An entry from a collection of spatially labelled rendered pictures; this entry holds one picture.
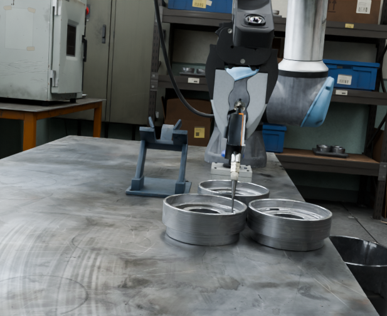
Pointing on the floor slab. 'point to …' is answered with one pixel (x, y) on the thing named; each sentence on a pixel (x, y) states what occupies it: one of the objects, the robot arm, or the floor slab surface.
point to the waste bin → (370, 268)
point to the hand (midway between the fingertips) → (236, 130)
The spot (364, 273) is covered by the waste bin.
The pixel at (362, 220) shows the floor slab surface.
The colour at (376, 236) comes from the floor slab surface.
